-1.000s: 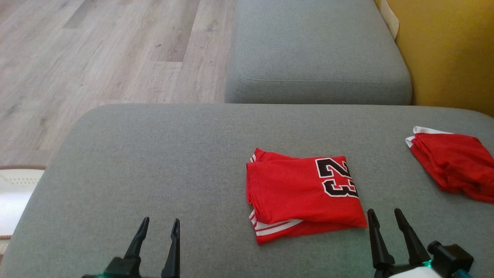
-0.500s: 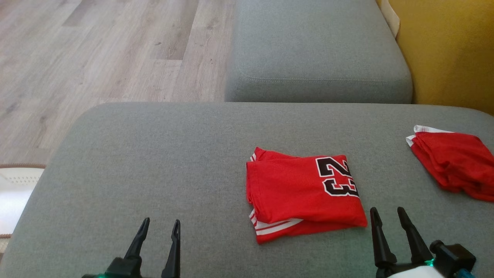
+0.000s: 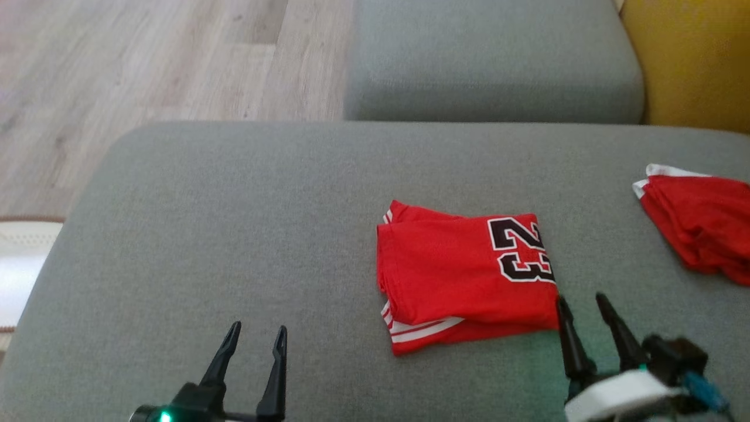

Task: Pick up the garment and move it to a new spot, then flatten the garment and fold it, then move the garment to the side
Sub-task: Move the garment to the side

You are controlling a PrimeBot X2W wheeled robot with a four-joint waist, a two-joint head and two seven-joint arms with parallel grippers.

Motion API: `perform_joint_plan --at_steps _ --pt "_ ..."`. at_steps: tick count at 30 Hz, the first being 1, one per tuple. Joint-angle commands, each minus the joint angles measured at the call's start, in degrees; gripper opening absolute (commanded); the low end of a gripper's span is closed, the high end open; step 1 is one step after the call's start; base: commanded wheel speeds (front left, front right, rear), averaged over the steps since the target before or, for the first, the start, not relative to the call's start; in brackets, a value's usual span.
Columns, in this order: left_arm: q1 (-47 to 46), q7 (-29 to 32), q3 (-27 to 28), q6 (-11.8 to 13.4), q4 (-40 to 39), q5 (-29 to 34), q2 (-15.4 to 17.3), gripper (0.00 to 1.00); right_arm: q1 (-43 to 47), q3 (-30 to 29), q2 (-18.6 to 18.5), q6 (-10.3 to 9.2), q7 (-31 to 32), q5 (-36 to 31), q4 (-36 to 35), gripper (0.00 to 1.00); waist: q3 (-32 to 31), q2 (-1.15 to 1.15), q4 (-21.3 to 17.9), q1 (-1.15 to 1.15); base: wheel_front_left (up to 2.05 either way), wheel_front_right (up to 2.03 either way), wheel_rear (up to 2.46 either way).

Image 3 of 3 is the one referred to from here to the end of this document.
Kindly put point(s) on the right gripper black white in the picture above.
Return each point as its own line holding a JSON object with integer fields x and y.
{"x": 621, "y": 395}

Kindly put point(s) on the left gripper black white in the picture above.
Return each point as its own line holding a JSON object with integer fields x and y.
{"x": 199, "y": 404}

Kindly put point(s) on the red shorts white trim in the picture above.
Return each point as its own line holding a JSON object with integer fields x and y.
{"x": 703, "y": 223}

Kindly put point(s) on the red white basketball jersey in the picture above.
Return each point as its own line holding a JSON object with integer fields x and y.
{"x": 445, "y": 264}

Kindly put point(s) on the large grey sofa ottoman cushion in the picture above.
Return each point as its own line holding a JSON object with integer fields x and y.
{"x": 234, "y": 234}

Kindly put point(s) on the white rug brown edge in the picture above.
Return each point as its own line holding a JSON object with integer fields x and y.
{"x": 23, "y": 264}

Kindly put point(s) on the wide yellow sofa backrest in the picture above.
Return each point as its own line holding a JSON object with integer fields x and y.
{"x": 691, "y": 58}

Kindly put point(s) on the grey sofa seat cushion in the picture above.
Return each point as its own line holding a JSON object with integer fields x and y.
{"x": 492, "y": 58}

